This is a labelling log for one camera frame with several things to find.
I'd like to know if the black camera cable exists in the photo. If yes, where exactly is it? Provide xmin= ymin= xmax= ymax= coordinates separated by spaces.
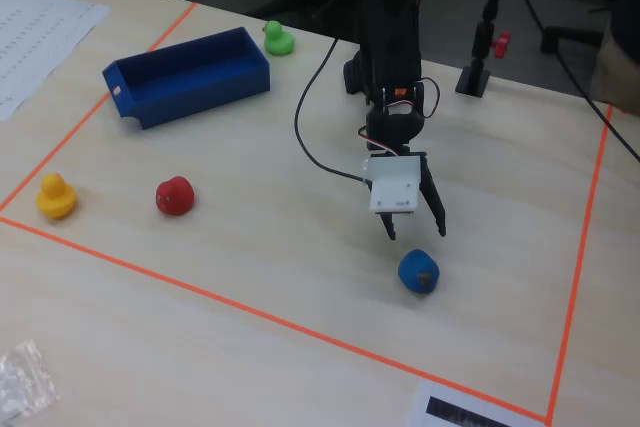
xmin=293 ymin=38 xmax=367 ymax=183

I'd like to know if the blue plastic box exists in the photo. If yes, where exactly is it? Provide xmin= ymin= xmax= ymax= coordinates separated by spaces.
xmin=102 ymin=26 xmax=272 ymax=131

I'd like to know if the red rubber duck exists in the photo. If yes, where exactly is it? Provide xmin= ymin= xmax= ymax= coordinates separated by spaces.
xmin=154 ymin=175 xmax=196 ymax=218

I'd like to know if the printed white paper sheet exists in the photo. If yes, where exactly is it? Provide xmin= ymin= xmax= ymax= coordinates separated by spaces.
xmin=0 ymin=0 xmax=112 ymax=122

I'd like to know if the white camera box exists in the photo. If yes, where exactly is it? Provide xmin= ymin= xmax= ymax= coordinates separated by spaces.
xmin=362 ymin=154 xmax=423 ymax=219

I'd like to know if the clear plastic bag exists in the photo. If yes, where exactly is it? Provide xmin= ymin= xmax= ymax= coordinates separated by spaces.
xmin=0 ymin=339 xmax=61 ymax=423

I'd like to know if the red clamp knob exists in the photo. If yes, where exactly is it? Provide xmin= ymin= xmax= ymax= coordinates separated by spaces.
xmin=491 ymin=31 xmax=512 ymax=60

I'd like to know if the black office chair base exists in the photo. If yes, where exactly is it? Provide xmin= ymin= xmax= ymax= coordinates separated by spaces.
xmin=539 ymin=0 xmax=621 ymax=56

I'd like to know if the thin black cable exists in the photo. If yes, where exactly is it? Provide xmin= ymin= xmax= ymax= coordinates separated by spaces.
xmin=509 ymin=0 xmax=640 ymax=161

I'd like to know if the orange tape strip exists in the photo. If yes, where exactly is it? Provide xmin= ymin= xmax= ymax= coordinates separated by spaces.
xmin=0 ymin=215 xmax=550 ymax=422
xmin=0 ymin=1 xmax=197 ymax=213
xmin=545 ymin=104 xmax=615 ymax=426

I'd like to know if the yellow rubber duck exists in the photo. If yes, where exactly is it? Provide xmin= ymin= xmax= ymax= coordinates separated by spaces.
xmin=35 ymin=172 xmax=78 ymax=221

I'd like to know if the green rubber duck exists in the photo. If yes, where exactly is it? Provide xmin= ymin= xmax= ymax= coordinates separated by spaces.
xmin=262 ymin=20 xmax=296 ymax=57

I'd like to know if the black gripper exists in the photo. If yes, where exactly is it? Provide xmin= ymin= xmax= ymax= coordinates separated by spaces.
xmin=366 ymin=105 xmax=448 ymax=242

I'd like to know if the white card with black bar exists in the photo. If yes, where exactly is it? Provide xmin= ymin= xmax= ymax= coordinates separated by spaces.
xmin=408 ymin=379 xmax=547 ymax=427

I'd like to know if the black stand pole with base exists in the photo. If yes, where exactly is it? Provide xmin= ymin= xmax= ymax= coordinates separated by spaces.
xmin=454 ymin=0 xmax=516 ymax=98

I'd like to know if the blue rubber duck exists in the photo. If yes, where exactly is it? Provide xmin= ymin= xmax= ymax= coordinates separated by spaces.
xmin=397 ymin=248 xmax=442 ymax=296

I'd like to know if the person in tan clothing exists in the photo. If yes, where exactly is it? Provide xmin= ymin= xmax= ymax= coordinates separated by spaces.
xmin=588 ymin=0 xmax=640 ymax=116

